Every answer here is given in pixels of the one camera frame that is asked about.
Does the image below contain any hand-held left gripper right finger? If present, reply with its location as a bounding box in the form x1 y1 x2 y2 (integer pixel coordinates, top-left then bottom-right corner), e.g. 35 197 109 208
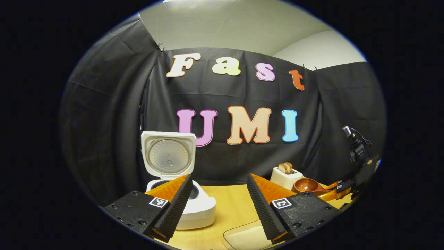
246 174 342 243

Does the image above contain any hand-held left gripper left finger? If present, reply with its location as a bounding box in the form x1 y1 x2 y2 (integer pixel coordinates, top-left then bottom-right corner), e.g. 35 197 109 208
102 174 194 243

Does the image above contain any white rice cooker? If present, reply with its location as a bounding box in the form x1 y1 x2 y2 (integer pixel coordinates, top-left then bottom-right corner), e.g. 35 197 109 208
140 131 216 230

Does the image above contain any brown wooden spoon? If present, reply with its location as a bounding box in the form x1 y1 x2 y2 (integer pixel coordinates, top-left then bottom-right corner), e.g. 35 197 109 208
293 178 339 194

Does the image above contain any clear square glass dish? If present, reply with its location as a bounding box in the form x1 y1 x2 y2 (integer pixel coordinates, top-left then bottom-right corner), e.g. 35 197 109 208
223 219 278 250

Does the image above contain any white toaster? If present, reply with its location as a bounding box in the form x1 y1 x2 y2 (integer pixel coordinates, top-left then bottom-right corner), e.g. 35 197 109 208
270 166 304 191

